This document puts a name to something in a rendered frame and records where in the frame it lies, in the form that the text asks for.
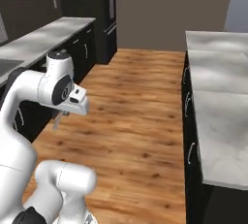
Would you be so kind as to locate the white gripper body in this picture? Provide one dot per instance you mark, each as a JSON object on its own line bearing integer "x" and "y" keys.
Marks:
{"x": 77, "y": 106}

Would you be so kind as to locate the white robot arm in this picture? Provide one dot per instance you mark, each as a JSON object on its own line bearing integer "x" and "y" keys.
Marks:
{"x": 19, "y": 156}

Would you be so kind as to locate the black base cupboard run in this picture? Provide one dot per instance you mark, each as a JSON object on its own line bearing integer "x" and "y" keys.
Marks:
{"x": 80, "y": 61}

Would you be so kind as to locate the black tall appliance unit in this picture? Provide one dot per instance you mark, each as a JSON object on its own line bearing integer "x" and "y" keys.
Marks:
{"x": 105, "y": 45}

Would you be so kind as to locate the grey sink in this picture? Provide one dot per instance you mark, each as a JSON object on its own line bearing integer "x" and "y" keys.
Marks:
{"x": 9, "y": 66}

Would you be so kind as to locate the black island cupboard run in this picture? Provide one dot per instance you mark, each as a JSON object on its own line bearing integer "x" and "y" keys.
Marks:
{"x": 193, "y": 187}

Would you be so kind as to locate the white wall socket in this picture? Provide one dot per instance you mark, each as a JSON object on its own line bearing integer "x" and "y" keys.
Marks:
{"x": 55, "y": 3}

